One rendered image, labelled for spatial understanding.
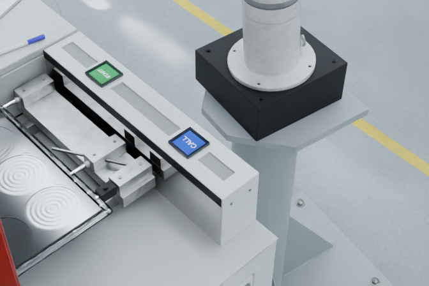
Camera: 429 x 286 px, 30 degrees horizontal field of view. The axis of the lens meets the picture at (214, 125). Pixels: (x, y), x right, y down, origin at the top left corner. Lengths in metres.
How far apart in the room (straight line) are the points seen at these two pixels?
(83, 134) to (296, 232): 0.87
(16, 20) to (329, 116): 0.72
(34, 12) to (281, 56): 0.56
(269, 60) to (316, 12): 1.74
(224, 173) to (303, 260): 1.05
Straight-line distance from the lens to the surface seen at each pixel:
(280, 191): 1.95
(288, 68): 1.69
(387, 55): 3.23
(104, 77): 1.64
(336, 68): 1.73
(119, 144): 1.58
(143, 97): 1.60
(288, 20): 1.61
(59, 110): 1.71
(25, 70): 1.74
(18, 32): 1.78
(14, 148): 1.62
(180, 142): 1.50
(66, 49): 1.73
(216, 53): 1.77
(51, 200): 1.52
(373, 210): 2.68
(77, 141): 1.64
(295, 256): 2.43
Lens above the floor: 2.07
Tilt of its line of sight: 46 degrees down
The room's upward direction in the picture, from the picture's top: 1 degrees clockwise
